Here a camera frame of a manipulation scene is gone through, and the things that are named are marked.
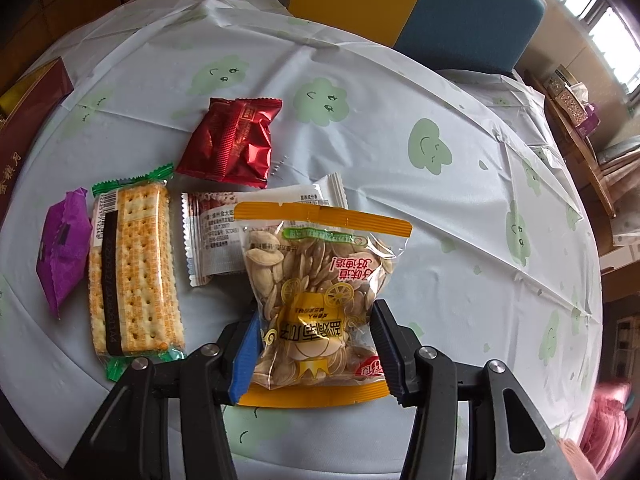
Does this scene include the pumpkin seed bag orange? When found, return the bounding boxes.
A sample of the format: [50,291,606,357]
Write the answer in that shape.
[233,202,412,410]

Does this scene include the soda cracker packet green ends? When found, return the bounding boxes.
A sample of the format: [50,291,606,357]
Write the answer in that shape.
[88,164,186,382]

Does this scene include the white brown snack packet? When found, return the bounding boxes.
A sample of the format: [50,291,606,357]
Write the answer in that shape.
[180,172,348,287]

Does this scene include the purple snack packet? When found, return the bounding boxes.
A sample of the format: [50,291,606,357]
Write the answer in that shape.
[36,188,92,318]

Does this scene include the puffy red snack packet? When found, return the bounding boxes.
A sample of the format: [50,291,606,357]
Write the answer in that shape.
[176,98,282,188]

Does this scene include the white cloud-print tablecloth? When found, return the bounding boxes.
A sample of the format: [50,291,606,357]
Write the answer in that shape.
[1,0,602,463]

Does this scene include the wooden side table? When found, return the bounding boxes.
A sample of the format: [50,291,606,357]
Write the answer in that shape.
[523,70,616,219]

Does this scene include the purple small box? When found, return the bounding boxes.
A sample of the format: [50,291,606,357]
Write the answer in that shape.
[576,103,600,139]

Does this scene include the tissue box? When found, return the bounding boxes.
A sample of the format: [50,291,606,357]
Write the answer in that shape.
[544,64,588,127]

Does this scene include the grey yellow blue headboard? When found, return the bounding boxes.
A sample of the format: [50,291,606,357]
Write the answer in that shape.
[279,0,546,74]

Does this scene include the window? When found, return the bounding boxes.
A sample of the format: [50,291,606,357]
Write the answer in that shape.
[559,0,639,96]

